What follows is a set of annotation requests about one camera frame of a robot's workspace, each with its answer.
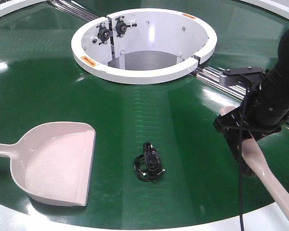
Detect black bearing block left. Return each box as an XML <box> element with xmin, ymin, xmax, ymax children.
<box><xmin>97</xmin><ymin>23</ymin><xmax>111</xmax><ymax>45</ymax></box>

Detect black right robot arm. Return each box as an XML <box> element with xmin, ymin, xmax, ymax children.
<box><xmin>213</xmin><ymin>30</ymin><xmax>289</xmax><ymax>160</ymax></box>

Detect black cable bundle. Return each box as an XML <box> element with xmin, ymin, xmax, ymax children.
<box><xmin>133</xmin><ymin>141</ymin><xmax>166</xmax><ymax>182</ymax></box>

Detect black bearing block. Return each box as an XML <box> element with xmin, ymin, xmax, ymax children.
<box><xmin>115</xmin><ymin>16</ymin><xmax>137</xmax><ymax>38</ymax></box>
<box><xmin>97</xmin><ymin>23</ymin><xmax>111</xmax><ymax>45</ymax></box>

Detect white outer conveyor rim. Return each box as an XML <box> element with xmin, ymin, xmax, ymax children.
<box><xmin>0</xmin><ymin>0</ymin><xmax>289</xmax><ymax>20</ymax></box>

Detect black bearing block right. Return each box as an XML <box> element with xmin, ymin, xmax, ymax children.
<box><xmin>115</xmin><ymin>16</ymin><xmax>137</xmax><ymax>38</ymax></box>

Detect white inner conveyor ring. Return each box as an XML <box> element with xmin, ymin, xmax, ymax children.
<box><xmin>71</xmin><ymin>8</ymin><xmax>218</xmax><ymax>85</ymax></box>

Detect pink plastic dustpan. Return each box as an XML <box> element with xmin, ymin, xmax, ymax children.
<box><xmin>0</xmin><ymin>121</ymin><xmax>96</xmax><ymax>206</ymax></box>

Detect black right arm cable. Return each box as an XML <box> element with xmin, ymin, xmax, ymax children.
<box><xmin>238</xmin><ymin>86</ymin><xmax>253</xmax><ymax>231</ymax></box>

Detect steel conveyor seam rollers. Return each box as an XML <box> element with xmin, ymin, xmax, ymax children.
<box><xmin>52</xmin><ymin>0</ymin><xmax>289</xmax><ymax>134</ymax></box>

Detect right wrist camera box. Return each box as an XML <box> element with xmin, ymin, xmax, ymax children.
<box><xmin>219</xmin><ymin>66</ymin><xmax>265</xmax><ymax>89</ymax></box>

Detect pink plastic hand broom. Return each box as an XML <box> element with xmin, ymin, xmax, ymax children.
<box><xmin>219</xmin><ymin>105</ymin><xmax>289</xmax><ymax>228</ymax></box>

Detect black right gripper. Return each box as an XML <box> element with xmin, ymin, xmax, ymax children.
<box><xmin>213</xmin><ymin>105</ymin><xmax>282</xmax><ymax>161</ymax></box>

